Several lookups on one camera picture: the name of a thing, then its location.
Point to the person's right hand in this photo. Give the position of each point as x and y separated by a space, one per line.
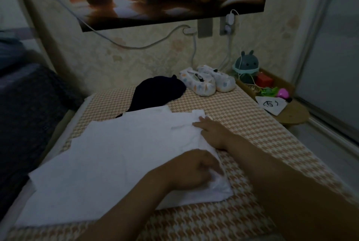
216 132

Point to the person's left hand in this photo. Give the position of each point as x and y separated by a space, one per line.
190 169

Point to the black tree print t-shirt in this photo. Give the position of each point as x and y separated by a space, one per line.
157 92

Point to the white polo shirt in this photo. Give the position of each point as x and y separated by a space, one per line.
112 165

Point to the person's left forearm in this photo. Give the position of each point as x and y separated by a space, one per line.
129 210

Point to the person's right forearm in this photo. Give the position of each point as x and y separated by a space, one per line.
297 193

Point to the white printed card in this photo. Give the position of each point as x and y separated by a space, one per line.
271 105

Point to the green toy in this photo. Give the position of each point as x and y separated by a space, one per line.
269 91

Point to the red toy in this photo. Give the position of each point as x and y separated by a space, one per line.
264 80

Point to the teal round bunny lamp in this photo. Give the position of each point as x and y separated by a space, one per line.
245 63

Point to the pink ball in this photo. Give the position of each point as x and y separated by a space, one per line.
283 94

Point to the wooden bedside tray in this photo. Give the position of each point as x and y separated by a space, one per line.
294 114

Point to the white charger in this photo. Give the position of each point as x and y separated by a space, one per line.
230 22

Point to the grey sliding door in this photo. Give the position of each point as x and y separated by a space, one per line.
331 58

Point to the dark patterned bed cover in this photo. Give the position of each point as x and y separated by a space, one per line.
31 120

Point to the white wall plug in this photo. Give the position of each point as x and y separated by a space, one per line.
189 31

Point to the grey wall socket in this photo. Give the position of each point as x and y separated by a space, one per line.
205 27

